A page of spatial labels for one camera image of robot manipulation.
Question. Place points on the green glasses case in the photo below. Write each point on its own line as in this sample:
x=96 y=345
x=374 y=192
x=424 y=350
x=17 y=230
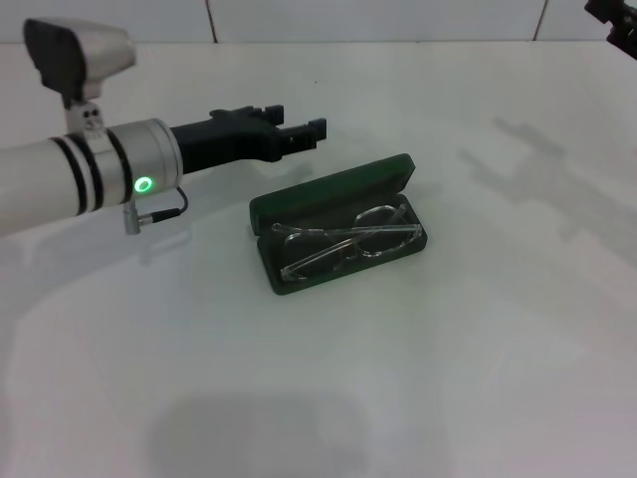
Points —
x=328 y=186

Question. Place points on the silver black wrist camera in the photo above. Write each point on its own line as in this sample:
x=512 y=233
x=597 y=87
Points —
x=94 y=50

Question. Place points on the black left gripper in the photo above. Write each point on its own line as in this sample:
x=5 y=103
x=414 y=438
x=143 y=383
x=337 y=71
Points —
x=224 y=142

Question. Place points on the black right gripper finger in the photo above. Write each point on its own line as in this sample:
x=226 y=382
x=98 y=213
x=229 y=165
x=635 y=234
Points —
x=624 y=15

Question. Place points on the clear frame glasses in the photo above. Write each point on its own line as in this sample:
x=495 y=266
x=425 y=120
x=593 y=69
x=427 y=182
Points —
x=348 y=233

